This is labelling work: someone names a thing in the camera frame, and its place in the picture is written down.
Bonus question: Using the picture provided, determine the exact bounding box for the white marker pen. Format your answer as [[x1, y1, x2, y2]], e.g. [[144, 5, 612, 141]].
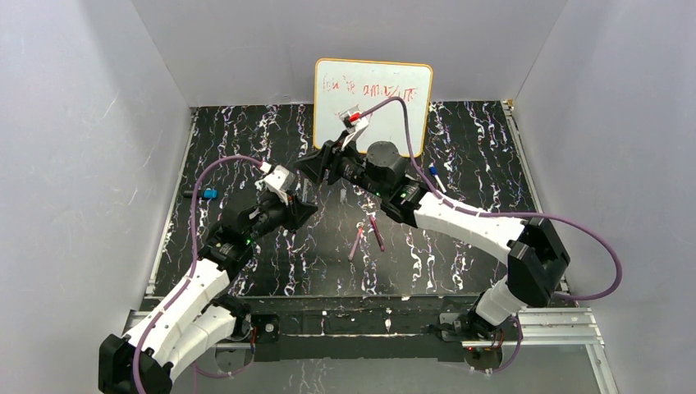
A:
[[302, 179, 309, 202]]

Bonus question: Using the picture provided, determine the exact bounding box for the blue capped pen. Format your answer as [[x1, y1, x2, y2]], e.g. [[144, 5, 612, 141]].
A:
[[428, 165, 446, 194]]

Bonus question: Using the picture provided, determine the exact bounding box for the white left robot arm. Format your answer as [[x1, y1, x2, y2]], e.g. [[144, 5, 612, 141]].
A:
[[98, 191, 318, 393]]

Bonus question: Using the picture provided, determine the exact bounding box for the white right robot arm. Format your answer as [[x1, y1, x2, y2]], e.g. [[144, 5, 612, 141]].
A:
[[294, 141, 570, 337]]

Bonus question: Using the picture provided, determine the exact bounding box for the dark pink pen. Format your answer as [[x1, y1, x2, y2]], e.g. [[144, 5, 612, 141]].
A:
[[369, 214, 385, 252]]

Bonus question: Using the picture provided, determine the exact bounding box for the blue capped black marker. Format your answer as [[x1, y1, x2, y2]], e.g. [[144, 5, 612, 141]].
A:
[[181, 189, 218, 199]]

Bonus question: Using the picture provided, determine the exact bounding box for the yellow framed whiteboard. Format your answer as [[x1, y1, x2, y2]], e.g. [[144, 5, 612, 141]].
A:
[[313, 58, 433, 157]]

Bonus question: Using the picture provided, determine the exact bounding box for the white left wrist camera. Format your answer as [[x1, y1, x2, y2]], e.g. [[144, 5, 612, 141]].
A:
[[260, 162, 295, 206]]

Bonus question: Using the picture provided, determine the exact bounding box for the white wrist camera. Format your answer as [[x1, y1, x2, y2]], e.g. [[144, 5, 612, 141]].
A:
[[339, 110, 369, 145], [260, 162, 295, 206]]

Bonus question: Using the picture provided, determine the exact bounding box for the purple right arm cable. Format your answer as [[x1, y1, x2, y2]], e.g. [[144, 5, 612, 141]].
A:
[[359, 96, 625, 376]]

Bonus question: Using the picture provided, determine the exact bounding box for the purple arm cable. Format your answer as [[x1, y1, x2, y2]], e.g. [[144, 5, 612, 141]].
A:
[[133, 154, 273, 394], [359, 96, 625, 376]]

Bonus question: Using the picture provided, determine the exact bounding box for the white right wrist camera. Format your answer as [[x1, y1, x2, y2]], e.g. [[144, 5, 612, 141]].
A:
[[339, 110, 369, 145]]

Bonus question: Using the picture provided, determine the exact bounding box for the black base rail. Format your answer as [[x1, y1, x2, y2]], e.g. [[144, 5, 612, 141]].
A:
[[190, 295, 523, 364]]

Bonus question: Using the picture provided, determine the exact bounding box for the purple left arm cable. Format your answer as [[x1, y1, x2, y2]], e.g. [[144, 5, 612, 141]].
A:
[[133, 154, 273, 394]]

